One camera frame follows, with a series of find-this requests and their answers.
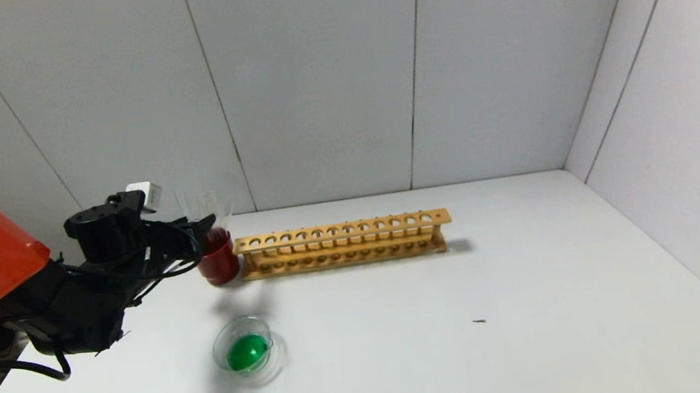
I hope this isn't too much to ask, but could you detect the wooden test tube rack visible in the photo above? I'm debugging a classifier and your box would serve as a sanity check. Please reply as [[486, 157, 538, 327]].
[[230, 207, 456, 282]]

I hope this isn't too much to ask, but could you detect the black and white wrist camera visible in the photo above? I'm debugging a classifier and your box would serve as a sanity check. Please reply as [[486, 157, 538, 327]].
[[60, 180, 170, 267]]

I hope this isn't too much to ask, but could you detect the clear glass dish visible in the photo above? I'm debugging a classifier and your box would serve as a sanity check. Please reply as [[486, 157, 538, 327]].
[[209, 311, 291, 392]]

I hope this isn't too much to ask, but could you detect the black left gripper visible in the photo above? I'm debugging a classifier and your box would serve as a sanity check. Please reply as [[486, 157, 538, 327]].
[[140, 212, 222, 273]]

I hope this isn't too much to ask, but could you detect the red plastic cup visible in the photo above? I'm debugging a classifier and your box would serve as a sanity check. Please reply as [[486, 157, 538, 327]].
[[193, 226, 243, 288]]

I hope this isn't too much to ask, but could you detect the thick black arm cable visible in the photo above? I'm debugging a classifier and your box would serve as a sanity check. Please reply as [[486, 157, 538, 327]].
[[0, 334, 73, 388]]

